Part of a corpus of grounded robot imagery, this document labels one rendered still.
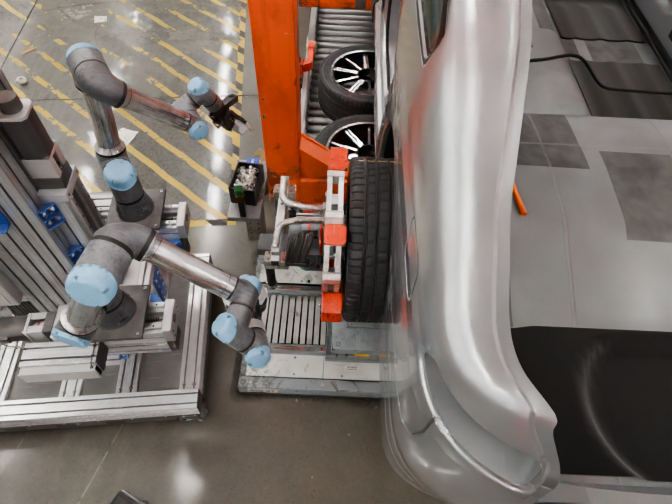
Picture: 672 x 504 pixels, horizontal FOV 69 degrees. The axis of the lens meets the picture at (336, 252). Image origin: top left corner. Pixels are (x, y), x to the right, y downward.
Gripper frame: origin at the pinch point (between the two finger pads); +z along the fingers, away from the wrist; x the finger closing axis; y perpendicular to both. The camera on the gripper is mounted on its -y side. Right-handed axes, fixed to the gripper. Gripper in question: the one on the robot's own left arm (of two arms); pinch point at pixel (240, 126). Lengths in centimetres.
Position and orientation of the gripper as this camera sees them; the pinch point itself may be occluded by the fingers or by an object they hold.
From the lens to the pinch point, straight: 236.5
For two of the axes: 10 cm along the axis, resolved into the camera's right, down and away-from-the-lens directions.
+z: 3.1, 3.0, 9.0
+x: 8.8, 2.8, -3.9
